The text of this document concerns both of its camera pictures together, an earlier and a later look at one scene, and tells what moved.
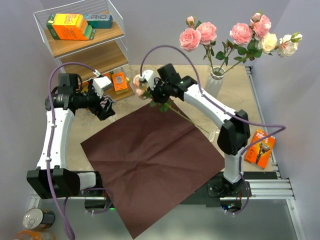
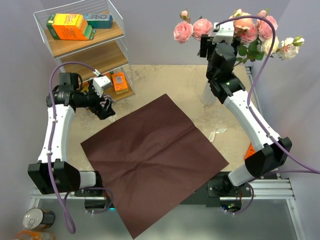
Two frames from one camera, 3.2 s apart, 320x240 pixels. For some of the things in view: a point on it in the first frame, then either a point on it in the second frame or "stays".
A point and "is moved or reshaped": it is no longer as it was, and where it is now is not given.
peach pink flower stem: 142,91 → 245,29
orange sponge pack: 69,26 stays
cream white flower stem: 268,43 → 288,50
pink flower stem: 196,33 is moved or reshaped
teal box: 99,21 stays
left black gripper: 102,113 stays
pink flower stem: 260,25 → 265,32
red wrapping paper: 149,161 stays
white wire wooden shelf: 88,37 stays
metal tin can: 35,218 stays
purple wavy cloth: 106,97 stays
